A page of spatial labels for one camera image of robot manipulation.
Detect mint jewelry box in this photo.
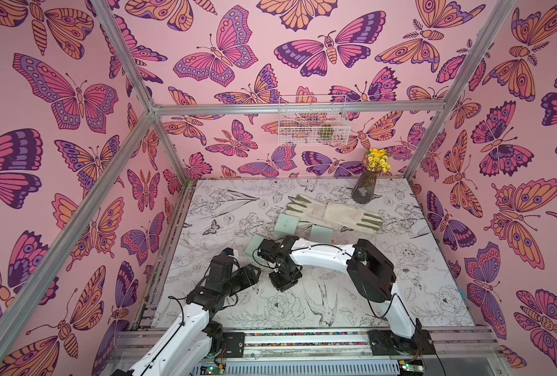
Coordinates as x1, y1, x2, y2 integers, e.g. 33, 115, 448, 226
245, 234, 265, 256
274, 214, 300, 237
309, 225, 334, 244

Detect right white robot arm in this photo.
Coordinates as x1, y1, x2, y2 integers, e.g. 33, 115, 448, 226
252, 236, 435, 355

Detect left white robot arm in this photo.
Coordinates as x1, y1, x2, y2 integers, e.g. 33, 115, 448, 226
113, 248, 261, 375

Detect white work glove left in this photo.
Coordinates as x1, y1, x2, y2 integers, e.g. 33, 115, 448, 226
284, 194, 337, 230

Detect white work glove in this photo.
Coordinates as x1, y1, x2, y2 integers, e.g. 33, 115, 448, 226
322, 203, 383, 233
284, 194, 337, 230

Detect white work glove right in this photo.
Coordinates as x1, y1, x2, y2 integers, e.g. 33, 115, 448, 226
322, 203, 383, 233

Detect dark glass vase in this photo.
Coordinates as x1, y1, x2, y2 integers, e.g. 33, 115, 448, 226
351, 169, 379, 205

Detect yellow flowers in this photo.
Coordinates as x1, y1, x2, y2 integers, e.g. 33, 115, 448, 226
362, 149, 392, 174

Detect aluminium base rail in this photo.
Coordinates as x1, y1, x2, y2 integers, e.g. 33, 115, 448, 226
104, 326, 514, 376

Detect white wire basket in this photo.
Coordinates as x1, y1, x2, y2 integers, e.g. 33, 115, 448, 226
276, 100, 351, 147

